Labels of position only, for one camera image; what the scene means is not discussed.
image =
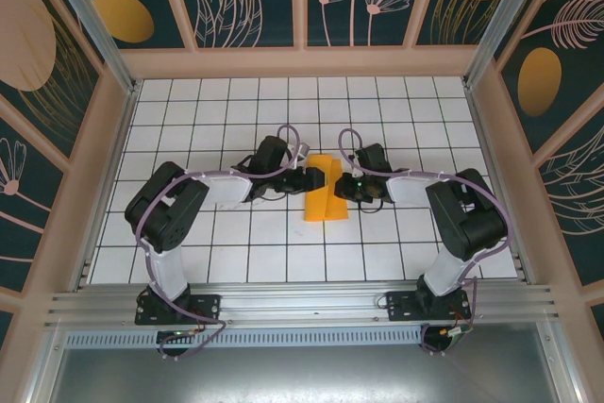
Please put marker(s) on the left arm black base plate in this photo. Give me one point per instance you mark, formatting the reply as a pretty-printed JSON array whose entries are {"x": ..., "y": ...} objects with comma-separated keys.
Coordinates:
[{"x": 207, "y": 305}]

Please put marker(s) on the orange cloth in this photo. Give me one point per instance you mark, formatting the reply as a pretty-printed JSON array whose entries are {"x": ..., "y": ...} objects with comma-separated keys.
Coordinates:
[{"x": 313, "y": 207}]

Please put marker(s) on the green circuit board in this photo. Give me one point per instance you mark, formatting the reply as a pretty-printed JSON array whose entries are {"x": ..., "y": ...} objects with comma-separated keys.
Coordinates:
[{"x": 457, "y": 332}]

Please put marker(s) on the aluminium corner post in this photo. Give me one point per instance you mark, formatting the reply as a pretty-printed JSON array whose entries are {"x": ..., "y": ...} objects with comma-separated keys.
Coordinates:
[
  {"x": 94, "y": 30},
  {"x": 500, "y": 21}
]

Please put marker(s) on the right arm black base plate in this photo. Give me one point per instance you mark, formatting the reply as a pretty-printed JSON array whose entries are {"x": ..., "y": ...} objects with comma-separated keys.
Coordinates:
[{"x": 398, "y": 304}]

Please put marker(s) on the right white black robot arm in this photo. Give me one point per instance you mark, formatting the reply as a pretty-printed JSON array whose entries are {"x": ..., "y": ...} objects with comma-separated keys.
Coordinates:
[{"x": 472, "y": 223}]

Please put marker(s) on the grey metal sheet panel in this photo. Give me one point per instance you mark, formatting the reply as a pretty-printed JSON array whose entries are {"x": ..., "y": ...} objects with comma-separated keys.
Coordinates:
[{"x": 302, "y": 374}]

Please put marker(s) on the aluminium mounting rail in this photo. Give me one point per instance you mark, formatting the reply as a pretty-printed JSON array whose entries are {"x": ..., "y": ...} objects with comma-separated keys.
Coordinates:
[{"x": 302, "y": 304}]

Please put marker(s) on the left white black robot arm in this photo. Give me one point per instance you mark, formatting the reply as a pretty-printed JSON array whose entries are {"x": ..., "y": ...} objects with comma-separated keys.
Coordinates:
[{"x": 165, "y": 214}]

